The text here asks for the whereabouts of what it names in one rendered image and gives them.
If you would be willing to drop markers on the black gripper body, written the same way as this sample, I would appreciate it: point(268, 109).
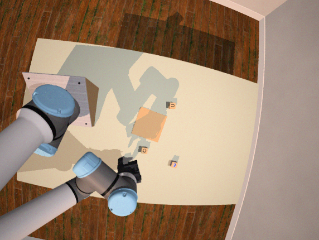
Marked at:
point(131, 167)

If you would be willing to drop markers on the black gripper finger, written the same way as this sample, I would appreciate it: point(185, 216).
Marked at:
point(123, 160)

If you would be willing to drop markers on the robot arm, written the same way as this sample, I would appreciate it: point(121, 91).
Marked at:
point(45, 119)

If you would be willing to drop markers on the orange flat mat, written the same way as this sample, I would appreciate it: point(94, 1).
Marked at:
point(149, 124)

